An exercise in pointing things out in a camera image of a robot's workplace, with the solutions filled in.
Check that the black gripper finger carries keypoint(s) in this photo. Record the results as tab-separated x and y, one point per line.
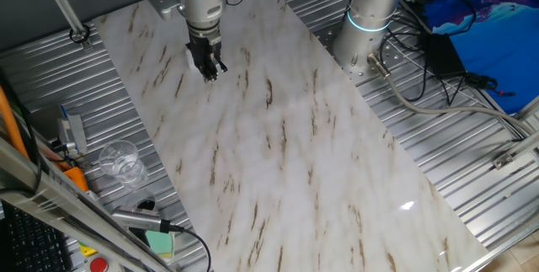
219	61
206	70

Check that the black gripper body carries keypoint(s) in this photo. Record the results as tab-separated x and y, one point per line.
204	40

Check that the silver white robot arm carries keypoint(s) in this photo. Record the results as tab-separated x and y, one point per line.
370	11

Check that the green yellow sponge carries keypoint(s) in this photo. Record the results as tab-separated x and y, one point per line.
160	240

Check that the white marble pattern board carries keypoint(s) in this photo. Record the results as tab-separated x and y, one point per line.
295	158

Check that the large clear glass cup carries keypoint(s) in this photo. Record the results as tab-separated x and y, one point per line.
122	164

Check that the silver blue scale device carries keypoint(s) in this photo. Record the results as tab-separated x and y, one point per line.
73	131

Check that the orange box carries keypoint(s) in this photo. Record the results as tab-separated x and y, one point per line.
77	178

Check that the orange tube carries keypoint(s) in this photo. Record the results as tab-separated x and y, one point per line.
9	124

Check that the grey box red button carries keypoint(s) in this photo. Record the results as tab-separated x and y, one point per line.
98	265

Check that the black power adapter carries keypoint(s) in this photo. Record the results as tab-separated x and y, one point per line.
444	55

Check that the black keyboard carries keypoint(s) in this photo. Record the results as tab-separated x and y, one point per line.
33	242

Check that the blue poster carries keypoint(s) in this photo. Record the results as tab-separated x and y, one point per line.
497	32

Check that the aluminium frame post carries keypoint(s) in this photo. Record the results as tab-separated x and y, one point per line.
61	4

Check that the small metal corner bracket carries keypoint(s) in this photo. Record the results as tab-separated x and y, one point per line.
503	161
84	162

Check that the silver exterior camera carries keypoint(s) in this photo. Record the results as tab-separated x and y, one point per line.
137	219

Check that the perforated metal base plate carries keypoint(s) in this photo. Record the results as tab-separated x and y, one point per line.
393	55

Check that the aluminium frame beam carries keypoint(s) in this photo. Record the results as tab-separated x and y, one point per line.
63	202

